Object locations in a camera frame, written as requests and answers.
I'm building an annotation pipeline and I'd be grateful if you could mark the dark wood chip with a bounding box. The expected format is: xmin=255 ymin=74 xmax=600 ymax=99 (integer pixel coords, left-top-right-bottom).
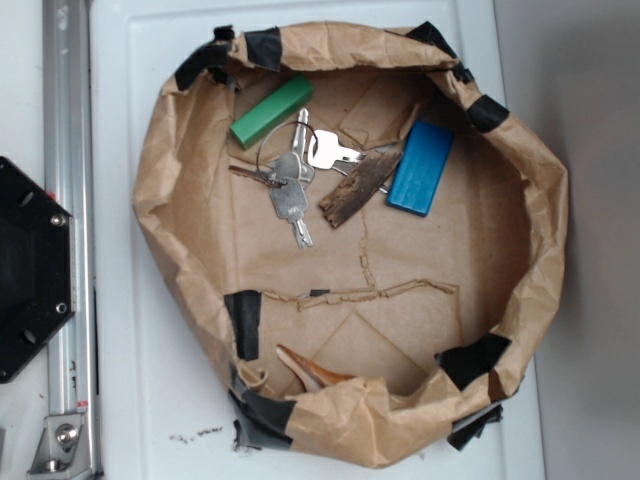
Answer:
xmin=319 ymin=150 xmax=403 ymax=228

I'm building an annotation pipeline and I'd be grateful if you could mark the metal corner bracket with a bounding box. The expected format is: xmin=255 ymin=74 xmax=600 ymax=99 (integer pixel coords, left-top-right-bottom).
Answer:
xmin=26 ymin=413 xmax=95 ymax=480

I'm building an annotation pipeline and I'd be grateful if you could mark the silver key pointing right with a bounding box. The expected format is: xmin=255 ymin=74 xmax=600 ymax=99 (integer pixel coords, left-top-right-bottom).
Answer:
xmin=307 ymin=130 xmax=365 ymax=170

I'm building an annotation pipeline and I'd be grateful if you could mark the blue rectangular block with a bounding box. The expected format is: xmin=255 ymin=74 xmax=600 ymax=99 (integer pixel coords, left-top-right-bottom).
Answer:
xmin=387 ymin=121 xmax=454 ymax=217

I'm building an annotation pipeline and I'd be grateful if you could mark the silver key pointing up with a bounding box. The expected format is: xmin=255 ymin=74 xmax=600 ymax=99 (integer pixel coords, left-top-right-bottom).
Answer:
xmin=271 ymin=108 xmax=315 ymax=189

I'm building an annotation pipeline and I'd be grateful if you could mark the orange white seashell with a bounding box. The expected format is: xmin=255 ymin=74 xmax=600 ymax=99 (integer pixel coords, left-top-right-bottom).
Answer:
xmin=276 ymin=344 xmax=354 ymax=392

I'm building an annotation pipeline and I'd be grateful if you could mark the small bronze key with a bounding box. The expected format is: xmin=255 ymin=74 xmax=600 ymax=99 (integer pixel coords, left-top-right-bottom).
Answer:
xmin=229 ymin=166 xmax=283 ymax=188

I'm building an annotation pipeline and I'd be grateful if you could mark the green rectangular block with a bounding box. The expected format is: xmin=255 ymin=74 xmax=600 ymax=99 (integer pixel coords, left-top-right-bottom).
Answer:
xmin=230 ymin=74 xmax=313 ymax=150

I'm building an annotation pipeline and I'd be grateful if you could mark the white plastic tray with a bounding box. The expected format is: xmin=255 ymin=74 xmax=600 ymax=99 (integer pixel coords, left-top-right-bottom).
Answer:
xmin=89 ymin=1 xmax=545 ymax=479

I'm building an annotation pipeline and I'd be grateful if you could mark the thin wire key ring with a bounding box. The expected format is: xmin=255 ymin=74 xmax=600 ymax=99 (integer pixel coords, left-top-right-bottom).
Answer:
xmin=255 ymin=121 xmax=320 ymax=189

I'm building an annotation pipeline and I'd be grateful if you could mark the aluminium extrusion rail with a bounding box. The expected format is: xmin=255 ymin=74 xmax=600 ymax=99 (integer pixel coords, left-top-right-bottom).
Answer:
xmin=42 ymin=1 xmax=103 ymax=479

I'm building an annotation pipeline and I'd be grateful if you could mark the silver key pointing down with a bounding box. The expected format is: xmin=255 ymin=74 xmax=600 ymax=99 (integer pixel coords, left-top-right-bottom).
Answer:
xmin=270 ymin=178 xmax=313 ymax=249

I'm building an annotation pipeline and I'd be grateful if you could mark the brown paper bag bin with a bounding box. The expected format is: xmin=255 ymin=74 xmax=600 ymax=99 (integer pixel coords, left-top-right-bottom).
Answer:
xmin=133 ymin=21 xmax=568 ymax=468

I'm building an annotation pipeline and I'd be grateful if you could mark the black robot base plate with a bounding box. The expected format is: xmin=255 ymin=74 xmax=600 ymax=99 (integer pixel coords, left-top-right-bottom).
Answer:
xmin=0 ymin=157 xmax=73 ymax=384

